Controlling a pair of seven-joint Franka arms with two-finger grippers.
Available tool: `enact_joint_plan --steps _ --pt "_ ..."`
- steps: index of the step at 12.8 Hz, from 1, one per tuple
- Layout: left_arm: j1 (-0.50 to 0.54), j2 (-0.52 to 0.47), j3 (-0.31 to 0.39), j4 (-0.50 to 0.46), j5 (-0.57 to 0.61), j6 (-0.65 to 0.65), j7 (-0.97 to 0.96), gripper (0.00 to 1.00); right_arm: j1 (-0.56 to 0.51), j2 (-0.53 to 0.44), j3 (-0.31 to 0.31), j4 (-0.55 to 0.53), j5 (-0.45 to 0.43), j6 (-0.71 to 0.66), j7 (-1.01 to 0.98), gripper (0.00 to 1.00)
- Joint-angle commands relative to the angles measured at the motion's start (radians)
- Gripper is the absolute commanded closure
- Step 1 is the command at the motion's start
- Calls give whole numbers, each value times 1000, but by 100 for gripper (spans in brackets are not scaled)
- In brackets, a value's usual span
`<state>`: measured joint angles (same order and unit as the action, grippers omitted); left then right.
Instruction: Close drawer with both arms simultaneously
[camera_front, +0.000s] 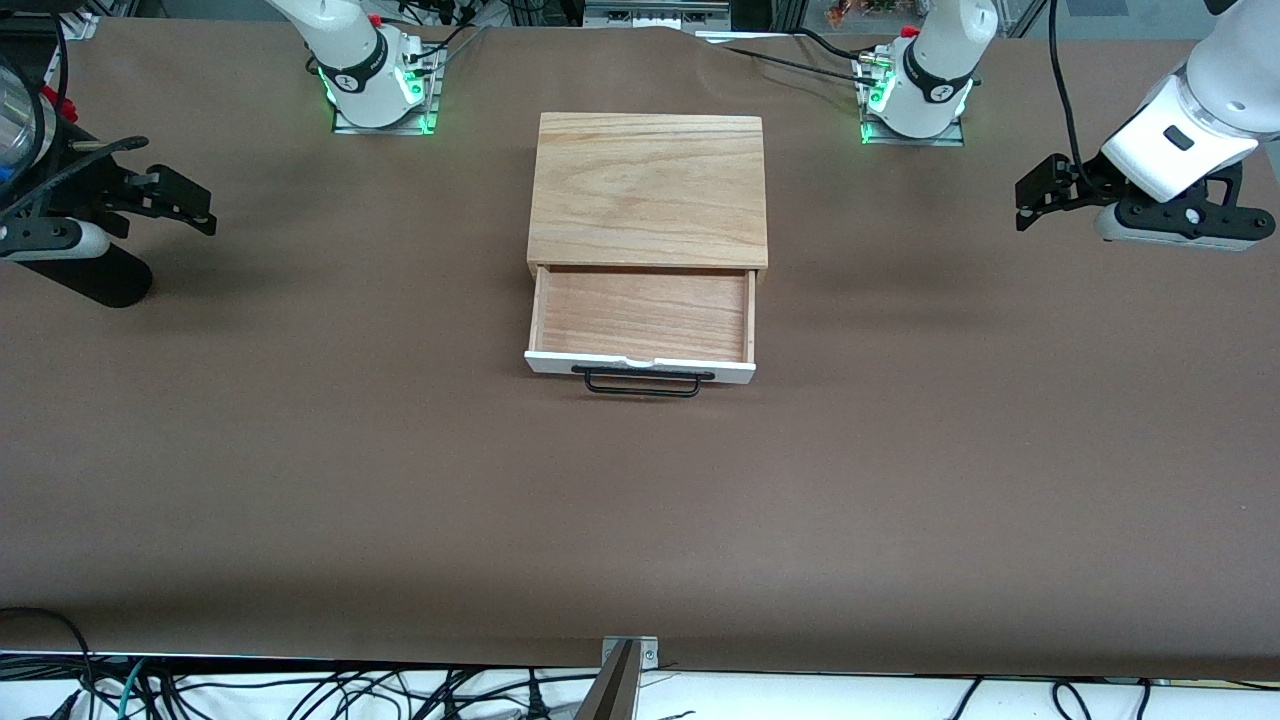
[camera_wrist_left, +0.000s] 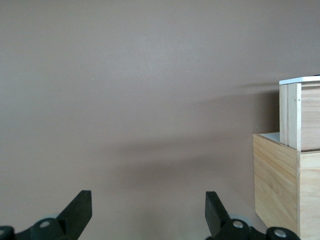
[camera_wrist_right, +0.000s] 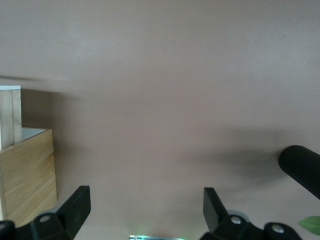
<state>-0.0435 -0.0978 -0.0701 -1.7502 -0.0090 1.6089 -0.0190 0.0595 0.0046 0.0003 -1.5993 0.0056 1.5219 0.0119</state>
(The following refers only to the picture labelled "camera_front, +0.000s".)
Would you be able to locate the wooden drawer with white front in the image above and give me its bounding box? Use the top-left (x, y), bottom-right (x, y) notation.
top-left (524, 265), bottom-right (758, 387)

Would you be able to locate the black metal drawer handle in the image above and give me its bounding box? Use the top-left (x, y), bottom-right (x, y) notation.
top-left (571, 366), bottom-right (717, 399)

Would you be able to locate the wooden drawer cabinet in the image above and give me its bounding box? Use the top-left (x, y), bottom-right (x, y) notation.
top-left (526, 112), bottom-right (770, 281)

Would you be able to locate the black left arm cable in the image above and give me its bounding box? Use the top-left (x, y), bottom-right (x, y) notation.
top-left (1047, 0), bottom-right (1086, 171)

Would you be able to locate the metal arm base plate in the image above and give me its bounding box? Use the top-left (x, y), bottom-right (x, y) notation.
top-left (856, 55), bottom-right (967, 148)
top-left (331, 45), bottom-right (443, 136)

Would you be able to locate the black cable on table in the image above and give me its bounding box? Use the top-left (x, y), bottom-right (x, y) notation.
top-left (715, 28), bottom-right (886, 86)

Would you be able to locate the black right arm base cable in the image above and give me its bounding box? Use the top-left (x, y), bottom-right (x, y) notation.
top-left (385, 0), bottom-right (493, 73)

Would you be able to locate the aluminium frame profile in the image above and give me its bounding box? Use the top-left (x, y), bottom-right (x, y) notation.
top-left (583, 0), bottom-right (733, 33)

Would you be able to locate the black looped cable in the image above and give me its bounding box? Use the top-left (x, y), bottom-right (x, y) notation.
top-left (0, 605), bottom-right (101, 720)

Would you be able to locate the teal cable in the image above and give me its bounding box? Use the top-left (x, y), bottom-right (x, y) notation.
top-left (115, 658), bottom-right (153, 720)

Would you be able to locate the silver metal bracket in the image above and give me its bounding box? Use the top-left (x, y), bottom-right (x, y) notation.
top-left (600, 635), bottom-right (661, 671)

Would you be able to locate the grey camera mount pole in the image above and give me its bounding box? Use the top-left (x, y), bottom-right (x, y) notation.
top-left (573, 640), bottom-right (641, 720)

